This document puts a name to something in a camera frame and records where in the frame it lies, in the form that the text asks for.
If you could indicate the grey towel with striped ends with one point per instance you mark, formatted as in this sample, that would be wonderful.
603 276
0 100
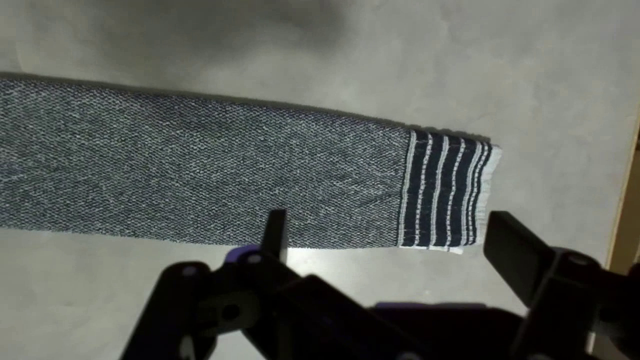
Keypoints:
200 167

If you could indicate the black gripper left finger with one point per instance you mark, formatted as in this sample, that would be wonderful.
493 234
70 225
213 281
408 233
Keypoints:
200 312

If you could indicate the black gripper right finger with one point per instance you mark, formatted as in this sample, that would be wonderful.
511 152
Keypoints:
561 287

